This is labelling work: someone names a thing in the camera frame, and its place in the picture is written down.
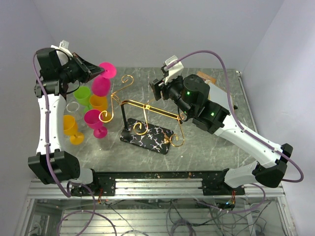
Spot orange wine glass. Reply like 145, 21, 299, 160
90, 94, 109, 120
63, 115, 84, 145

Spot green wine glass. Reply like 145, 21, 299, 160
73, 86, 92, 113

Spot white board with gold frame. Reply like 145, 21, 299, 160
207, 82, 231, 113

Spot aluminium frame rail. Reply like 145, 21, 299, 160
27, 178, 284, 199

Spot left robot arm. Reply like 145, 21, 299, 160
28, 46, 104, 198

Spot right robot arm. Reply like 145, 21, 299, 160
150, 74, 293, 195

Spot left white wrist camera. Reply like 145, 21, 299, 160
51, 40, 73, 58

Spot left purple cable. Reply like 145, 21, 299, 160
32, 49, 96, 236

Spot tangle of floor cables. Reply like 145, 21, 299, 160
59, 196, 276, 236

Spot brown hello card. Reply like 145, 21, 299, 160
197, 71, 217, 84

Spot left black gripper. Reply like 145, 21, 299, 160
59, 53, 105, 84

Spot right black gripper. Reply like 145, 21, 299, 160
150, 72, 193, 117

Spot gold wire wine glass rack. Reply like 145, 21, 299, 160
98, 74, 186, 155

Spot clear wine glass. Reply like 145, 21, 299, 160
66, 101, 81, 120

